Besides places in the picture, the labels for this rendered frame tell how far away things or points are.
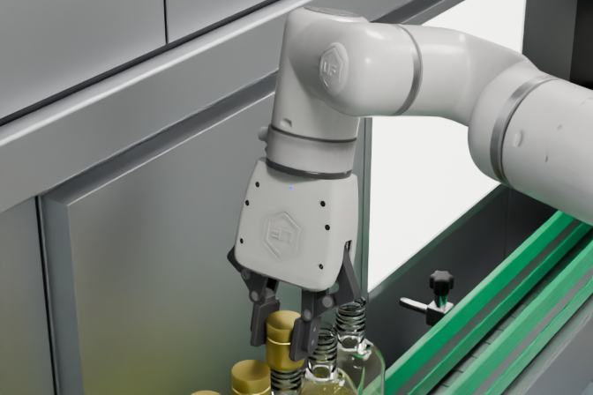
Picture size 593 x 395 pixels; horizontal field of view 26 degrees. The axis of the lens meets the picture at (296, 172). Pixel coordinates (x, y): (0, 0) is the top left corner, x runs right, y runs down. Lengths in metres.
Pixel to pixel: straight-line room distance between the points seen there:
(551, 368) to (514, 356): 0.09
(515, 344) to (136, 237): 0.60
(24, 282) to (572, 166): 0.48
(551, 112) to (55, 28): 0.41
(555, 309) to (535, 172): 0.83
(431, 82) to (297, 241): 0.18
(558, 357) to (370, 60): 0.79
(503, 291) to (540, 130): 0.86
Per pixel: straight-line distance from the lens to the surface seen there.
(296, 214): 1.09
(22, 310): 1.10
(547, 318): 1.67
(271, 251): 1.11
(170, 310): 1.22
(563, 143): 0.86
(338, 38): 1.01
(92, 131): 1.07
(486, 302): 1.66
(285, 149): 1.08
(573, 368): 1.76
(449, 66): 1.04
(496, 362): 1.54
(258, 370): 1.12
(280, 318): 1.15
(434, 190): 1.65
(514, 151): 0.88
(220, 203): 1.23
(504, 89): 0.90
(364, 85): 0.98
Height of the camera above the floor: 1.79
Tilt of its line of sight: 26 degrees down
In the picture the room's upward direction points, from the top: straight up
